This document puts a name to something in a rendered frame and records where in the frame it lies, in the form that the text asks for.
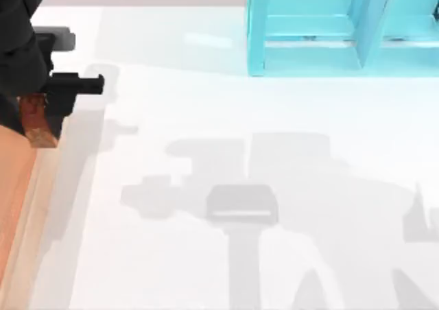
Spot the shallow salmon-coloured box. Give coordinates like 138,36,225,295
0,108,106,310

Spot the light blue rack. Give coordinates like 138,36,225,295
246,0,439,78

